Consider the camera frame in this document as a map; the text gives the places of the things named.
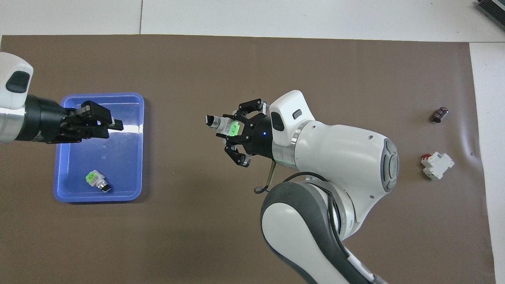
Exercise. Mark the brown table mat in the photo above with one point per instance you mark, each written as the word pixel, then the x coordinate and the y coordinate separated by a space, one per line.
pixel 177 236

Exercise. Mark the white red circuit breaker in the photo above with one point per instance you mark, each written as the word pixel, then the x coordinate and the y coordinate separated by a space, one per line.
pixel 436 165

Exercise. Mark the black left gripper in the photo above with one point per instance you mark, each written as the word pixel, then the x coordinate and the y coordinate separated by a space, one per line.
pixel 43 120

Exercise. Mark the blue plastic tray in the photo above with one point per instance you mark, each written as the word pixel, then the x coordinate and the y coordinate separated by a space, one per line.
pixel 114 165

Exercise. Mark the small dark cylindrical capacitor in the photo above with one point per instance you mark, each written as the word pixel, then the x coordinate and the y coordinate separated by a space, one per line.
pixel 440 114

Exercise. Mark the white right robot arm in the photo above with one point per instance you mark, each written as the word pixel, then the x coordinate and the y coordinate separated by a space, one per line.
pixel 339 157

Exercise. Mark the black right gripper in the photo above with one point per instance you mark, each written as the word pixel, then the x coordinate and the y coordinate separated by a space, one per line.
pixel 260 136

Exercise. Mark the green white selector switch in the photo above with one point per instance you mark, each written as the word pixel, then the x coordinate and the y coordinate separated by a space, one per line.
pixel 96 180
pixel 225 125

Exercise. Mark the black electronics box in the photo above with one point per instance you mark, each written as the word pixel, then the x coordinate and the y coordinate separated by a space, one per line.
pixel 493 10

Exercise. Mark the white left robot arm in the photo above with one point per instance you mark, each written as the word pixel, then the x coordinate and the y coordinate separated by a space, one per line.
pixel 12 106

